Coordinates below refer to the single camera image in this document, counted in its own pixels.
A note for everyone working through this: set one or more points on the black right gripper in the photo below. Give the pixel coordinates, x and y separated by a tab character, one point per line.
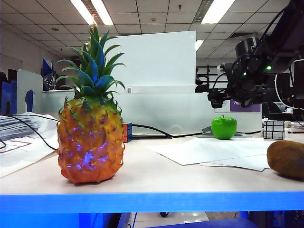
247	88

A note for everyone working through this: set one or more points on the green plastic apple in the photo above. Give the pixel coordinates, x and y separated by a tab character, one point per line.
224	129

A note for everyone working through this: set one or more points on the brown kiwi fruit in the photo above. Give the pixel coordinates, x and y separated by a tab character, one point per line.
287	159

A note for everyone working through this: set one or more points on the orange plastic pineapple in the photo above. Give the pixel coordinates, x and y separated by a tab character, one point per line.
90	147

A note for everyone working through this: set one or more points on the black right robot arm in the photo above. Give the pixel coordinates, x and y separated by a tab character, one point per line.
289	23

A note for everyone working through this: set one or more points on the black mesh office chair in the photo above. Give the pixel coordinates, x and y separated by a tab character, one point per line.
202	88

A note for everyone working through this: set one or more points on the purple and white name plate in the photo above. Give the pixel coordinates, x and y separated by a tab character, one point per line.
256	108

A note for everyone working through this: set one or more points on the white paper sheet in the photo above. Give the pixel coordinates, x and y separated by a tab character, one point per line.
213	152
237	164

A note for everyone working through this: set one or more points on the silver mirror cube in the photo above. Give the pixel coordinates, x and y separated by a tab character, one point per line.
273	130

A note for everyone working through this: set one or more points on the frosted glass desk partition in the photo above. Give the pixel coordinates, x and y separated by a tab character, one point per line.
152	111

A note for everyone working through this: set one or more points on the white whiteboard panel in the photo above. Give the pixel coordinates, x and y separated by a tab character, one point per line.
154	61

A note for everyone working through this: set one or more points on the tall black cabinet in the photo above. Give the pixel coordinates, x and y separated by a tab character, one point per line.
299	114

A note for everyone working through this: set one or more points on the small metal partition clip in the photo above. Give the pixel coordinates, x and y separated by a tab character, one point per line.
129	90

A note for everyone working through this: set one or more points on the ceiling light panel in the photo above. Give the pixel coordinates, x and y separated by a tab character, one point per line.
82	12
217	10
102	12

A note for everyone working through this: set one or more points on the colourful Rubik's cube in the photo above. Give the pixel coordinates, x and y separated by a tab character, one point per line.
127	133

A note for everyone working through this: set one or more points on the black caster wheel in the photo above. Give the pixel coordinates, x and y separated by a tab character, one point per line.
164	215

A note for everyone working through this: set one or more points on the white bookend divider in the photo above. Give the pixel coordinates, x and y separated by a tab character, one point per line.
23	90

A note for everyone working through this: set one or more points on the white printed plastic bag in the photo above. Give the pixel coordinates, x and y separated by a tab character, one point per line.
23	147

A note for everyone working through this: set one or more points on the blue file holder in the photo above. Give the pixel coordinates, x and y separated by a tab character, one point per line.
10	95

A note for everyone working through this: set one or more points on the black wall rack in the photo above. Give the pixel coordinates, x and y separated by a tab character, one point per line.
208	67

